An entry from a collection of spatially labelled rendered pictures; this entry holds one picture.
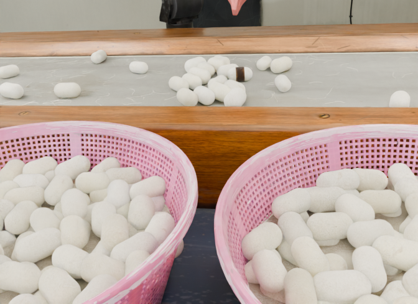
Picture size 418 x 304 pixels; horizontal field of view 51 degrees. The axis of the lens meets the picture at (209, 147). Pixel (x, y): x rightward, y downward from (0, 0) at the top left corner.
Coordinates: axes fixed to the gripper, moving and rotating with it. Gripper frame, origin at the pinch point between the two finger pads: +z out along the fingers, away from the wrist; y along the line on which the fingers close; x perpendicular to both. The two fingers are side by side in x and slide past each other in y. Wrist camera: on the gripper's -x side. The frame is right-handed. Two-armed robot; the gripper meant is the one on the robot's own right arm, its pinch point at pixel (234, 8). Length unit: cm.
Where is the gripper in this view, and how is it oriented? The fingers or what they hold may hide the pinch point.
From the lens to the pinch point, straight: 71.3
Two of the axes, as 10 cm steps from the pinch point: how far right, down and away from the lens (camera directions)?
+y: 9.9, 0.1, -1.5
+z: -0.7, 9.1, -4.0
